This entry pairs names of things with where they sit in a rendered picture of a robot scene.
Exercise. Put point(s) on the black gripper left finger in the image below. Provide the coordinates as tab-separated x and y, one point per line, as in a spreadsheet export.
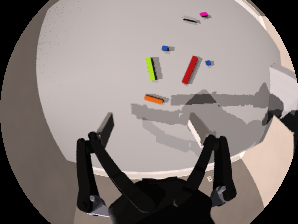
88	199

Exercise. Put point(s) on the red rod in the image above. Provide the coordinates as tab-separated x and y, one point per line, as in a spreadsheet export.
189	70

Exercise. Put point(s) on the lime green rod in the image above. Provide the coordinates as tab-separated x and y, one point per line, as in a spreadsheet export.
150	68

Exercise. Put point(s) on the orange rod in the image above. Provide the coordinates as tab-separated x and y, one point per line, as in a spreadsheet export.
153	99

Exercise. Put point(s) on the grey rod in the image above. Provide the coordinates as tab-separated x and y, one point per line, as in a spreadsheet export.
187	18

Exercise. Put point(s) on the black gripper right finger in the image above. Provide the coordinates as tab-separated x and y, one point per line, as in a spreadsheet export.
223	186

